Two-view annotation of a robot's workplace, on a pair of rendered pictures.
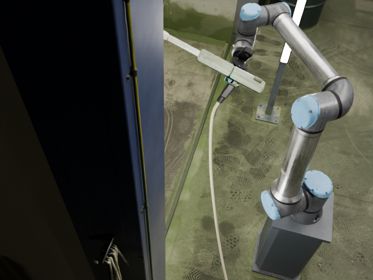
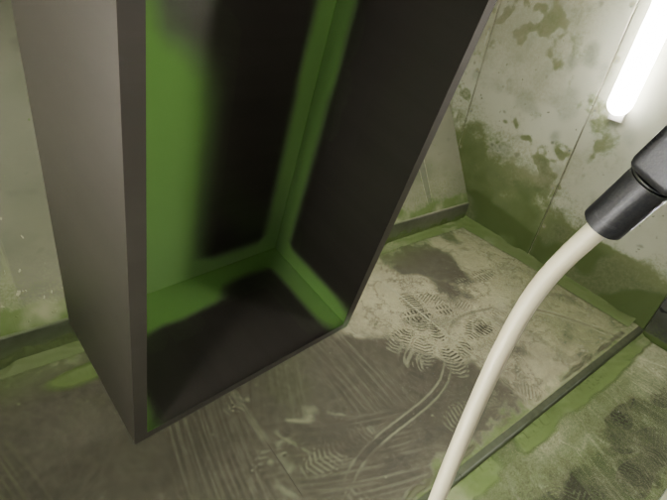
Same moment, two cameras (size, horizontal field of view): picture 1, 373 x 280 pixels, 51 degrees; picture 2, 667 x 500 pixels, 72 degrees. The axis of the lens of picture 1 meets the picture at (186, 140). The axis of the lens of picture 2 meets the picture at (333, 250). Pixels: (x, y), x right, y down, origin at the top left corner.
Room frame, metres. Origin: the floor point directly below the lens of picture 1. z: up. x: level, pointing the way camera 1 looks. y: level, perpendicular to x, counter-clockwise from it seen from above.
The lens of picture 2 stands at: (0.93, -0.16, 1.34)
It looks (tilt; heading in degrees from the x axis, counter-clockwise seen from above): 33 degrees down; 35
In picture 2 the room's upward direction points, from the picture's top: 9 degrees clockwise
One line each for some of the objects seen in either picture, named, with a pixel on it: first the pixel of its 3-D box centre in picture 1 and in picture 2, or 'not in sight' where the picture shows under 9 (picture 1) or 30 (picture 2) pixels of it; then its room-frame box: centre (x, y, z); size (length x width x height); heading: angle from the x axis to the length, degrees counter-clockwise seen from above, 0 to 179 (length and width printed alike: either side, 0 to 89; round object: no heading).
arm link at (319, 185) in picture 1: (312, 190); not in sight; (1.06, -0.64, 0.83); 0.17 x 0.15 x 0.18; 113
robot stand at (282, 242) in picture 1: (289, 234); not in sight; (1.07, -0.65, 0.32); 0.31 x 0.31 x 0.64; 77
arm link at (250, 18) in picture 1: (251, 19); not in sight; (1.57, -0.26, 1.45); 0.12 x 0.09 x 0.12; 113
